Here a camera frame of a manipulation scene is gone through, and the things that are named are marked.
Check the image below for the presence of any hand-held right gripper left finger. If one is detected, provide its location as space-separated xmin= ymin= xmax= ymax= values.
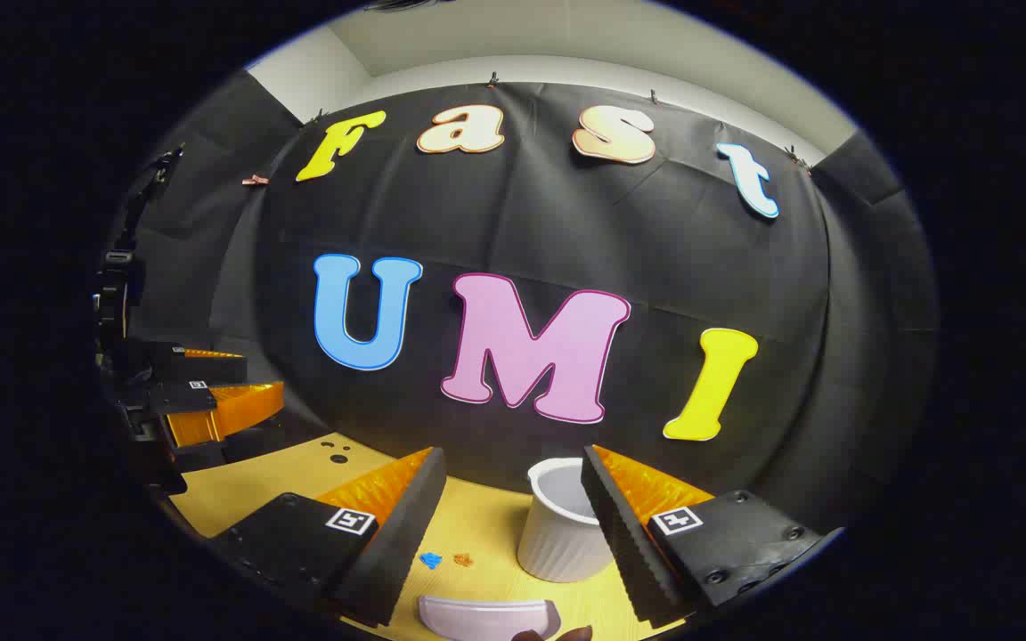
xmin=208 ymin=447 xmax=448 ymax=627

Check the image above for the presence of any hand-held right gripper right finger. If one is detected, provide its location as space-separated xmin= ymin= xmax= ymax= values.
xmin=581 ymin=444 xmax=845 ymax=629

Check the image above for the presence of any white ribbed garbage bin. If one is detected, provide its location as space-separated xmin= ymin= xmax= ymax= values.
xmin=517 ymin=458 xmax=616 ymax=584

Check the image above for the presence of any pale lilac dustpan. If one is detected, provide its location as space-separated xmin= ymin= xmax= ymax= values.
xmin=418 ymin=596 xmax=563 ymax=641

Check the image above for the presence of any wooden desktop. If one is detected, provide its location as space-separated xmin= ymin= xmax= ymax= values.
xmin=170 ymin=434 xmax=719 ymax=641

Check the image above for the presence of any black backdrop cloth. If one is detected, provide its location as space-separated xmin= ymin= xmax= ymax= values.
xmin=121 ymin=69 xmax=940 ymax=535

